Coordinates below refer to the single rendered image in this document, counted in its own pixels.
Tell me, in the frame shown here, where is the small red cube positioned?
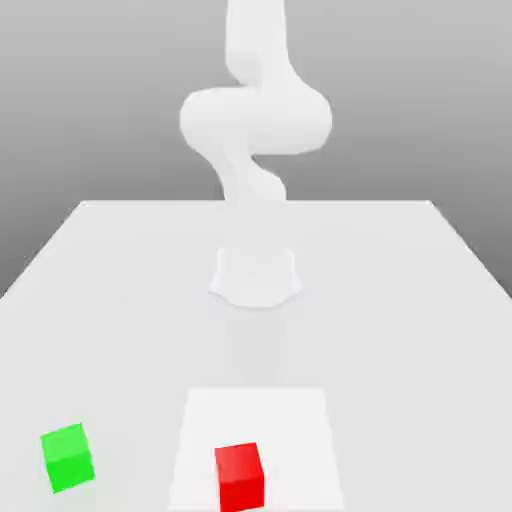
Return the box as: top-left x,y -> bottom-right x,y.
213,441 -> 266,512

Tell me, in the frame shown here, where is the small green cube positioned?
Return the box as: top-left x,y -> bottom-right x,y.
39,422 -> 96,495

